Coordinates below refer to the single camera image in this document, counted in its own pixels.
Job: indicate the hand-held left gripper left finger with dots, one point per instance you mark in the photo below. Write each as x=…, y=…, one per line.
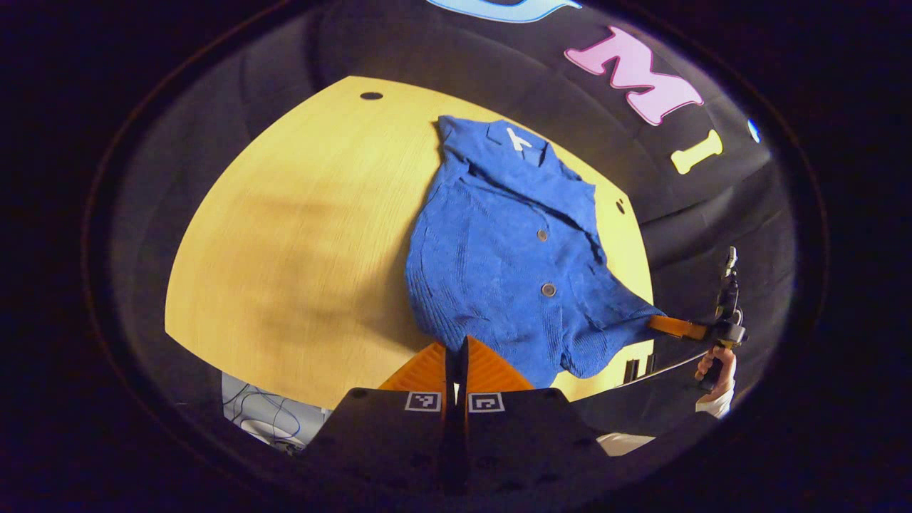
x=395, y=434

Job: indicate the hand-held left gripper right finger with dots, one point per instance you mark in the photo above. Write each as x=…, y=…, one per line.
x=527, y=434

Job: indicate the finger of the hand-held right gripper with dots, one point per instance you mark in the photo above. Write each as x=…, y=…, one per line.
x=677, y=328

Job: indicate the blue button-up shirt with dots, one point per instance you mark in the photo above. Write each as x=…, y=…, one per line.
x=499, y=256

